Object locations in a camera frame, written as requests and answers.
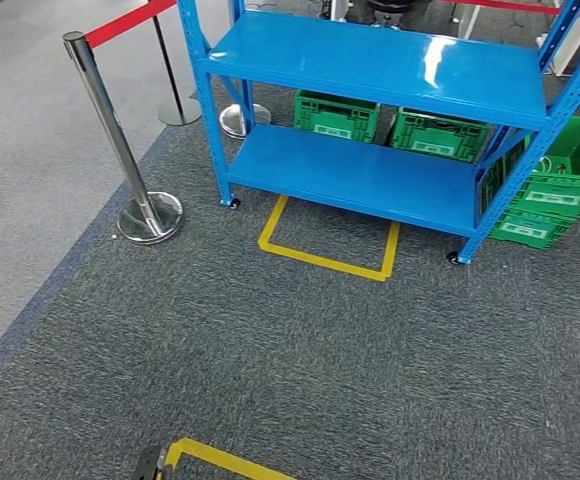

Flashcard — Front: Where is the blue metal shelf rack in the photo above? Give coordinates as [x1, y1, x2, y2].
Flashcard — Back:
[175, 0, 580, 266]

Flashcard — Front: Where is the green plastic crate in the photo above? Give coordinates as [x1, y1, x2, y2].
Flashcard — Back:
[479, 115, 580, 221]
[293, 89, 381, 145]
[487, 209, 577, 252]
[389, 107, 492, 166]

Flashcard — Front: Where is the chrome stanchion base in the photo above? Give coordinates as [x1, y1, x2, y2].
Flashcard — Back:
[150, 13, 202, 128]
[218, 102, 273, 141]

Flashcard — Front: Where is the black office chair base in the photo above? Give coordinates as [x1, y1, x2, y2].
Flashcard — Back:
[366, 0, 424, 29]

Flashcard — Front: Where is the black robot left foot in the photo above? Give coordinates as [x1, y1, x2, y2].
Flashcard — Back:
[131, 445, 174, 480]

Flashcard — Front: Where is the red barrier belt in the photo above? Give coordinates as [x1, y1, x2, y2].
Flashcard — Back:
[85, 0, 177, 50]
[442, 0, 580, 21]

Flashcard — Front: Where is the chrome stanchion post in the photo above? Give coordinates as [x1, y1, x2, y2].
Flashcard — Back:
[62, 31, 184, 246]

